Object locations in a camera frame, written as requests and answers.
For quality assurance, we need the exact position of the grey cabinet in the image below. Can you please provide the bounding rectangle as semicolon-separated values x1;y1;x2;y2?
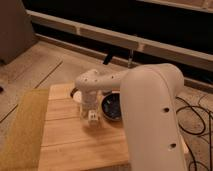
0;0;37;64

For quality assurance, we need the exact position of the dark ceramic bowl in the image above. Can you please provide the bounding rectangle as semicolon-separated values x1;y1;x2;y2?
101;93;122;122

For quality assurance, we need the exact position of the white plate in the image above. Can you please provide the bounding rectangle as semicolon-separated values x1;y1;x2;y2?
71;88;82;103

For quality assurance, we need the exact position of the olive green mat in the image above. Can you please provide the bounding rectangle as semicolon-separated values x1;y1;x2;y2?
0;89;49;171

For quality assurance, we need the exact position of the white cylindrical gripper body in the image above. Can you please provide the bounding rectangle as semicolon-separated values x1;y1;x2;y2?
81;91;98;112

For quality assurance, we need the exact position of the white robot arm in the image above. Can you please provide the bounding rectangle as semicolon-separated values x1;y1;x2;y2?
75;63;187;171

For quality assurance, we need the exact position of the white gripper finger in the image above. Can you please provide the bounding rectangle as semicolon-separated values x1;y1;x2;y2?
95;108;100;117
81;112;87;120

